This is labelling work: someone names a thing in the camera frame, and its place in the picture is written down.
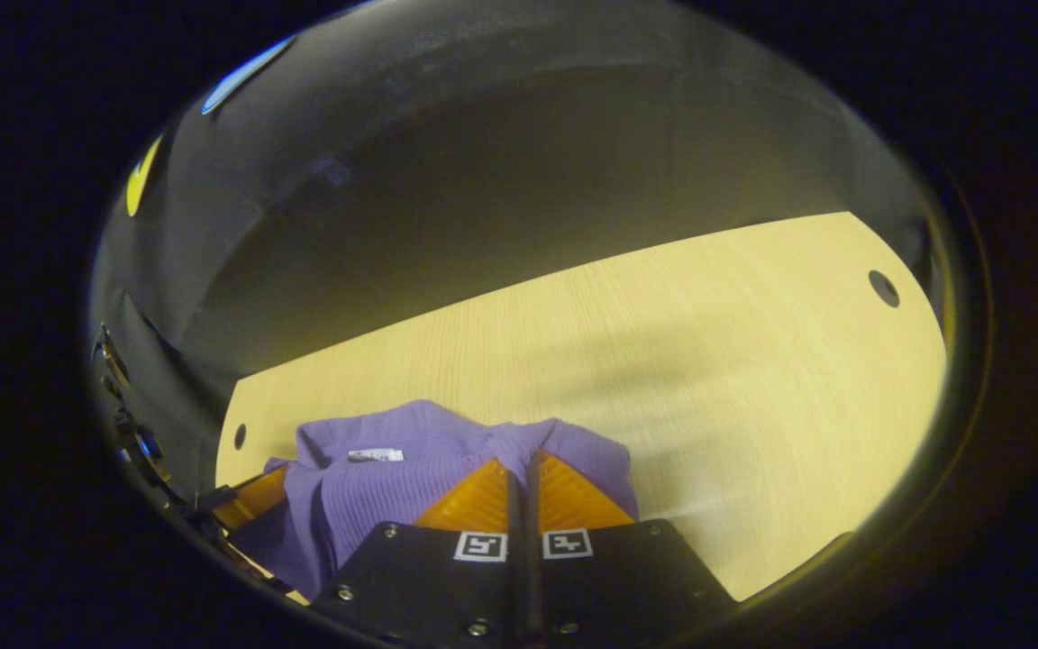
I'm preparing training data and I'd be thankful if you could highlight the purple button shirt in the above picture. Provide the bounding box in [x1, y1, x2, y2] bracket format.
[231, 399, 639, 603]

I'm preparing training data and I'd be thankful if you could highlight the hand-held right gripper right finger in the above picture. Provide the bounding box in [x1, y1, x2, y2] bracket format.
[526, 448, 736, 643]

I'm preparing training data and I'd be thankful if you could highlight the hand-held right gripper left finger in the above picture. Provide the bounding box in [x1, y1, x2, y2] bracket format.
[312, 455, 524, 645]

